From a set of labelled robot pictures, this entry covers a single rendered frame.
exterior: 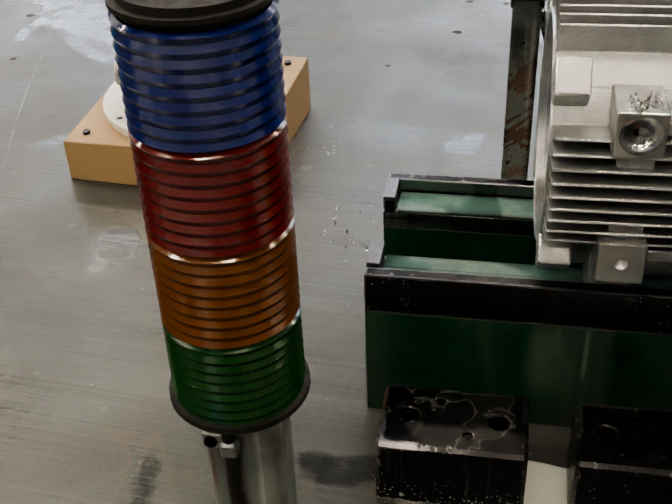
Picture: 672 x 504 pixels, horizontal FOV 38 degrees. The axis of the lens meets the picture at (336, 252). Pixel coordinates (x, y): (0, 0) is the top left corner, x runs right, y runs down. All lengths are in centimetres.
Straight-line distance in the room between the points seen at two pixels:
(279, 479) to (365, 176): 62
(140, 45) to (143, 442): 47
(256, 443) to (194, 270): 11
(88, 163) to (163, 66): 75
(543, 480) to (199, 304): 39
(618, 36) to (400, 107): 60
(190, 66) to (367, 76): 95
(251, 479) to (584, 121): 29
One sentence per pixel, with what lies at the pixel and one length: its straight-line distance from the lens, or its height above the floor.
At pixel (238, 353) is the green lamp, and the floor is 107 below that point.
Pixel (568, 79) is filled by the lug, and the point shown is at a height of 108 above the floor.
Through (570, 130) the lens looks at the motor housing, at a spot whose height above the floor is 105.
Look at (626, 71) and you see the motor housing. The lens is 63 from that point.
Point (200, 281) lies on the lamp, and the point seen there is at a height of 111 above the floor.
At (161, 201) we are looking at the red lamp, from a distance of 37.
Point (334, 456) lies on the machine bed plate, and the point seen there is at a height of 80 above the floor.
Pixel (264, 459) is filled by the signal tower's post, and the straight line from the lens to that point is 47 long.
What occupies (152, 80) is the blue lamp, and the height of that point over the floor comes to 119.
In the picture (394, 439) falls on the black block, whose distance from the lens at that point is 66.
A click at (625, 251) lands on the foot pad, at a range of 63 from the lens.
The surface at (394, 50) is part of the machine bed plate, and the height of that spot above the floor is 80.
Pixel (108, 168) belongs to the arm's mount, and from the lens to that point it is 108.
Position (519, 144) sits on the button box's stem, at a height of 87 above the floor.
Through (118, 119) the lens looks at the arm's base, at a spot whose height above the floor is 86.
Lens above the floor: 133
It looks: 35 degrees down
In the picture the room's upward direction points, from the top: 3 degrees counter-clockwise
